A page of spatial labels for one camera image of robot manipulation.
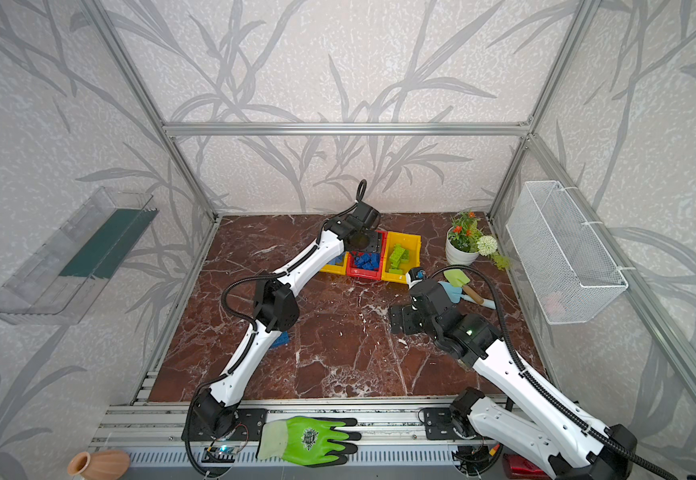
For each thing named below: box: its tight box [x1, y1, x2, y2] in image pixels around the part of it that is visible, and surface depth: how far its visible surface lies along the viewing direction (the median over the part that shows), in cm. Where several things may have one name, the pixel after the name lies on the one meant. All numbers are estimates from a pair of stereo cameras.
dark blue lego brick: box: [354, 252, 380, 271], surface depth 104 cm
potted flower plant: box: [445, 211, 510, 270], surface depth 98 cm
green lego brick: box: [389, 243, 410, 275], surface depth 105 cm
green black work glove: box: [256, 416, 361, 468], surface depth 72 cm
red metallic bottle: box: [502, 453, 550, 480], surface depth 67 cm
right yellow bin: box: [382, 231, 421, 284], surface depth 106 cm
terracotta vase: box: [68, 450, 131, 480], surface depth 61 cm
